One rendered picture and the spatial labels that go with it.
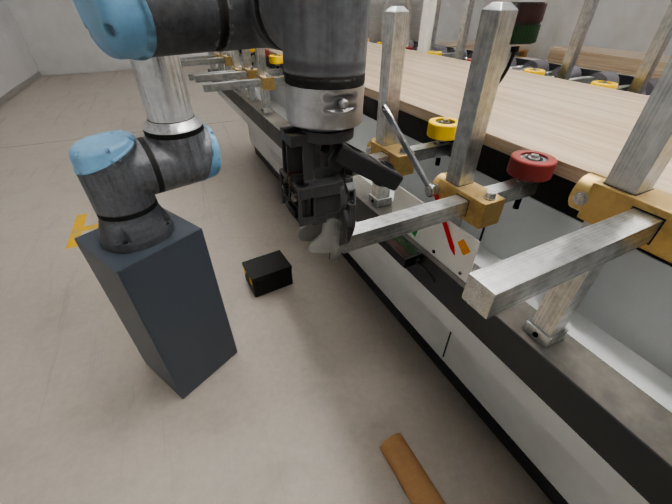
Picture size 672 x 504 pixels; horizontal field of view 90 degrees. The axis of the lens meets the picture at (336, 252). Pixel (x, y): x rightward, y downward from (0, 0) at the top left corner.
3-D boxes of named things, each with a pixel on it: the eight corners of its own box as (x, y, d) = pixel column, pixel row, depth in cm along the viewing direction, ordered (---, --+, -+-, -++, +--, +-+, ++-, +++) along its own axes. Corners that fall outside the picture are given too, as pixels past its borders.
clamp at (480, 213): (477, 230, 59) (485, 205, 56) (428, 197, 69) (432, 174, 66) (500, 222, 61) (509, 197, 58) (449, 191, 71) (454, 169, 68)
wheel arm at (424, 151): (289, 194, 71) (287, 175, 68) (284, 187, 73) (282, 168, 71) (449, 158, 86) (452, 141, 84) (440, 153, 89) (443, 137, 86)
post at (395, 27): (376, 222, 93) (395, 6, 64) (369, 216, 95) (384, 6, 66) (387, 219, 94) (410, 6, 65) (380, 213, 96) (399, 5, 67)
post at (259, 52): (266, 125, 164) (251, 3, 135) (264, 123, 167) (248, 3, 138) (273, 124, 166) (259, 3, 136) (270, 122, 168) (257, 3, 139)
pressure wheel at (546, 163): (518, 221, 66) (539, 166, 59) (486, 203, 72) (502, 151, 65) (545, 212, 69) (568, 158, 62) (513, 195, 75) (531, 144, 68)
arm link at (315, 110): (341, 72, 43) (383, 88, 36) (340, 113, 46) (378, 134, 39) (273, 76, 40) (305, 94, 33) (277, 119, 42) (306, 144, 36)
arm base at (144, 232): (122, 261, 87) (106, 229, 81) (89, 236, 96) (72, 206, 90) (187, 229, 99) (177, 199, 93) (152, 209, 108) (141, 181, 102)
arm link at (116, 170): (88, 201, 92) (56, 137, 82) (153, 183, 101) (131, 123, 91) (100, 224, 83) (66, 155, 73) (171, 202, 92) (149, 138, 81)
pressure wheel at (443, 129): (453, 172, 84) (463, 125, 77) (420, 169, 86) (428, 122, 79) (452, 160, 90) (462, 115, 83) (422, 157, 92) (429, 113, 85)
